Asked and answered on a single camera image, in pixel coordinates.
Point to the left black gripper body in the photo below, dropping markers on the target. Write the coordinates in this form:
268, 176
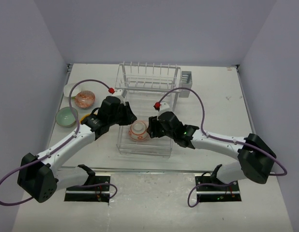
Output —
122, 114

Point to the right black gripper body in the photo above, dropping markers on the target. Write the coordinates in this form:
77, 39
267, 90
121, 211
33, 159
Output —
161, 131

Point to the orange white upturned bowl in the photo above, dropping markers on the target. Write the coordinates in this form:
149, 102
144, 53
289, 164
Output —
138, 131

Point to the yellow plastic bowl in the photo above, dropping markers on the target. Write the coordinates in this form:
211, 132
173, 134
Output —
84, 117

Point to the blue zigzag patterned bowl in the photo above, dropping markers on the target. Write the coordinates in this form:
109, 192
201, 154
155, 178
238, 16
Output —
85, 99

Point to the mint green bowl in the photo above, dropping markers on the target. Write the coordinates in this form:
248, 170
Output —
65, 118

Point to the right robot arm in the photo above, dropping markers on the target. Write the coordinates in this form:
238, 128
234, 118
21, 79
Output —
253, 158

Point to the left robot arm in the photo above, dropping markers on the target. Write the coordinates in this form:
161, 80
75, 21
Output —
41, 175

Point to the grey cutlery holder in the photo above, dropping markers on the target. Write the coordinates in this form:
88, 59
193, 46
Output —
187, 82

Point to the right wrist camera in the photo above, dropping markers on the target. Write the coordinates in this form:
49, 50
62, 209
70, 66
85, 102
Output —
164, 107

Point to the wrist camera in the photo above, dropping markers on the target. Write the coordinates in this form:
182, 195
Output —
164, 107
119, 94

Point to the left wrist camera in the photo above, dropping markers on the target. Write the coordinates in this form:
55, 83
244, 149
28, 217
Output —
119, 94

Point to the white wire dish rack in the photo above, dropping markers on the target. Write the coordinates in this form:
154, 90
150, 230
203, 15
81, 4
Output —
143, 85

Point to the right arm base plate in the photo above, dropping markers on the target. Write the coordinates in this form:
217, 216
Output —
211, 194

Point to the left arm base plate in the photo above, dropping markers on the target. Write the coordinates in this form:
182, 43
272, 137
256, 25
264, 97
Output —
96, 194

